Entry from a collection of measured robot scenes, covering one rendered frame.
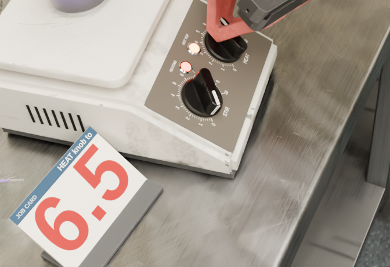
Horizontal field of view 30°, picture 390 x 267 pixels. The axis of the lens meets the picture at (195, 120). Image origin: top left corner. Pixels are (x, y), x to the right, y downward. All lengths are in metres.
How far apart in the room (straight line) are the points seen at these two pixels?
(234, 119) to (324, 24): 0.16
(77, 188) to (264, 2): 0.19
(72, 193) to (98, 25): 0.12
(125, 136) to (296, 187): 0.13
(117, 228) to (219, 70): 0.14
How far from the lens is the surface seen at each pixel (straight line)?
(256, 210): 0.53
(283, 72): 0.61
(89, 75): 0.51
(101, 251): 0.52
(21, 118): 0.57
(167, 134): 0.51
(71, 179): 0.52
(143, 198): 0.54
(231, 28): 0.53
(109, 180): 0.53
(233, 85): 0.55
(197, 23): 0.57
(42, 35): 0.55
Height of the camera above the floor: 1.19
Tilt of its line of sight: 50 degrees down
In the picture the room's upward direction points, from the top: 9 degrees counter-clockwise
